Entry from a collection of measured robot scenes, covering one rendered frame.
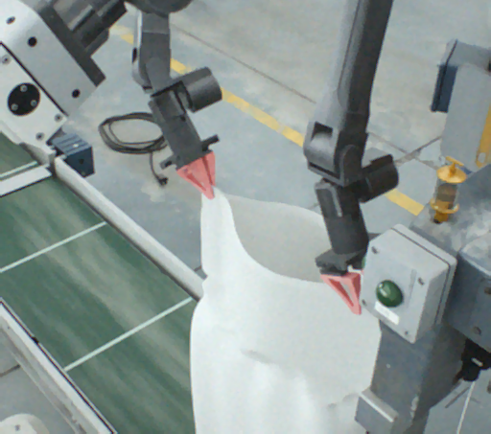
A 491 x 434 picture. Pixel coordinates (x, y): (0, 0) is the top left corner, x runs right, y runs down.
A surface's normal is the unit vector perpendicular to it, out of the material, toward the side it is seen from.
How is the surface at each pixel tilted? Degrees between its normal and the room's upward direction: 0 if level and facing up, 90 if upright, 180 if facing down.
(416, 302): 90
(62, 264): 0
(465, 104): 90
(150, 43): 60
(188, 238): 0
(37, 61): 90
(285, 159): 0
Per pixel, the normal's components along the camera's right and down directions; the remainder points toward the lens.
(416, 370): -0.75, 0.37
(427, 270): 0.04, -0.80
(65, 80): 0.66, 0.46
